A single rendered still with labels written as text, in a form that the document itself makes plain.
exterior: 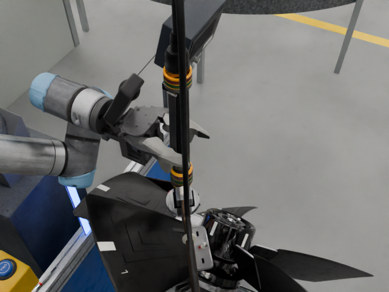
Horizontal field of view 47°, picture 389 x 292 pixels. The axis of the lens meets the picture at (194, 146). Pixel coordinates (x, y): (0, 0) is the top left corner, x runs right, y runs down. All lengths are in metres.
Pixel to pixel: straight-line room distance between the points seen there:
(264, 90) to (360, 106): 0.64
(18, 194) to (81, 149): 0.48
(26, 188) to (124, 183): 0.37
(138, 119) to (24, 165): 0.25
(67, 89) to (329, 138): 2.19
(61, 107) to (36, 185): 0.57
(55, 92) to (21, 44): 2.22
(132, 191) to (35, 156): 0.30
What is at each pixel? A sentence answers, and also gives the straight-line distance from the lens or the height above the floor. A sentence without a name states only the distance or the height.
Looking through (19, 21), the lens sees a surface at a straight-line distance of 3.03.
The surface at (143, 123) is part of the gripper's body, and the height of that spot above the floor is 1.51.
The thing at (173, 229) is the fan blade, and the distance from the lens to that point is 0.89.
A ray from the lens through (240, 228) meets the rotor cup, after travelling 0.95.
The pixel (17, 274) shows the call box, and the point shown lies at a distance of 1.19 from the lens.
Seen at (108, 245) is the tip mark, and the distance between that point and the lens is 0.77.
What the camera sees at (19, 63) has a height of 0.22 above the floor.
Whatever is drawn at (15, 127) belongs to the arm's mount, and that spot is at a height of 1.17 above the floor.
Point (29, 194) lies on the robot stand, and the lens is 1.40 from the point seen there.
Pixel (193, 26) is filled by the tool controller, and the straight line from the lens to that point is 1.47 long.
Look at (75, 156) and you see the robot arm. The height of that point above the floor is 1.37.
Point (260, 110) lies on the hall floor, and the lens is 2.93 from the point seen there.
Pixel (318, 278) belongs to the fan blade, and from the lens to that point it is 1.23.
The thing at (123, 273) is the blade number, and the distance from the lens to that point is 0.76.
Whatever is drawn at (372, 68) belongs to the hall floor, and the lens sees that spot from 3.45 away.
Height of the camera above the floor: 2.09
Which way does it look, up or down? 51 degrees down
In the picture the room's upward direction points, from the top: straight up
